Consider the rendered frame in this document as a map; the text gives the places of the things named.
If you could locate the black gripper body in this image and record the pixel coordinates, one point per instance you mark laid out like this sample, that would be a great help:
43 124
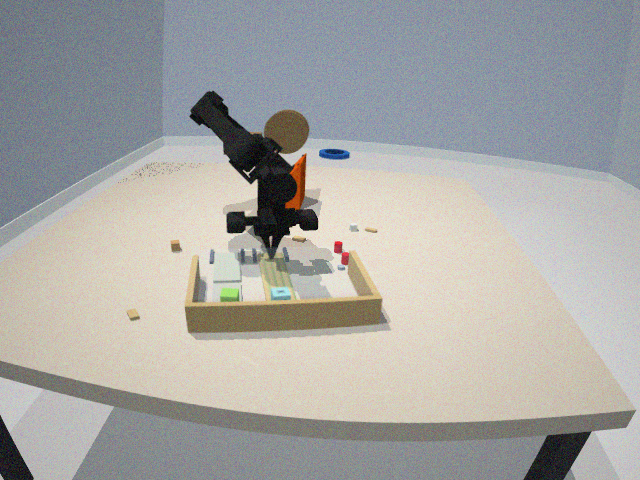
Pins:
236 222

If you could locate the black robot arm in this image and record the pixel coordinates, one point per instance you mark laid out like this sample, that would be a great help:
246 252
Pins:
247 151

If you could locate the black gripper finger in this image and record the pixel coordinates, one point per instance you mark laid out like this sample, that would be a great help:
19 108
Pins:
265 239
277 238

